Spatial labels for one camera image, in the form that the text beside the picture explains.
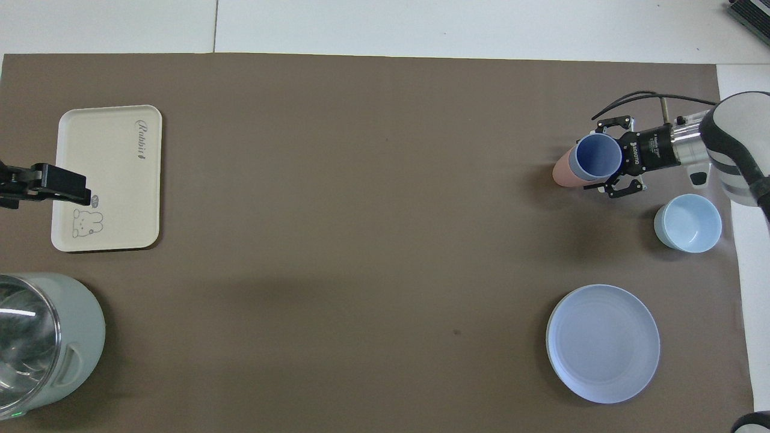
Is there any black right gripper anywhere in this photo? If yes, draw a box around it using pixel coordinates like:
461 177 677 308
581 115 682 200

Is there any blue plastic cup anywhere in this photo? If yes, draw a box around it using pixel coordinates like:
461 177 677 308
570 133 623 182

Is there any pink plastic cup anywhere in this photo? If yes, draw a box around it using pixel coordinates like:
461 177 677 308
552 147 589 188

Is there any cream rabbit print tray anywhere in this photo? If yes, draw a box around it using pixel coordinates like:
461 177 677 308
51 105 163 253

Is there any light blue bowl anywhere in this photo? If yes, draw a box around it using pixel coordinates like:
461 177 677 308
654 194 722 253

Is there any glass pot lid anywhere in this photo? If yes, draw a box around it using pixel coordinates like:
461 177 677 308
0 277 62 411

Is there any pale green electric pot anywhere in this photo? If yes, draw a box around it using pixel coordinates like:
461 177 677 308
0 272 106 422

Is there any blue round plate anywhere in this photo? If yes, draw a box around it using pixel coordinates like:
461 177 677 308
546 284 661 404

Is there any grey ribbed device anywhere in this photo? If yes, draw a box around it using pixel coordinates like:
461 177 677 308
725 0 770 46

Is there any brown table mat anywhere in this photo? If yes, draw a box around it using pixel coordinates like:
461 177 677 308
0 53 757 433

